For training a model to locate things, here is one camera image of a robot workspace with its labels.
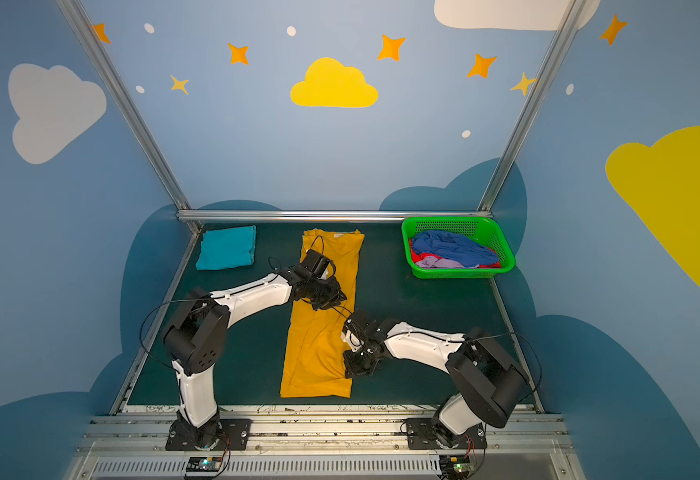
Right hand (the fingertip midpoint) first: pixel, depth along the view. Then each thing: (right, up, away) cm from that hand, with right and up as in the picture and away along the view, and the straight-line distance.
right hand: (349, 372), depth 83 cm
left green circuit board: (-35, -17, -12) cm, 41 cm away
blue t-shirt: (+34, +37, +22) cm, 54 cm away
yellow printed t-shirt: (-11, +2, +3) cm, 12 cm away
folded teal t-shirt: (-47, +36, +29) cm, 66 cm away
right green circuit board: (+26, -18, -12) cm, 34 cm away
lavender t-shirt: (+29, +31, +18) cm, 46 cm away
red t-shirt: (+23, +33, +19) cm, 44 cm away
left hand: (0, +20, +7) cm, 21 cm away
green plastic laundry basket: (+51, +42, +29) cm, 72 cm away
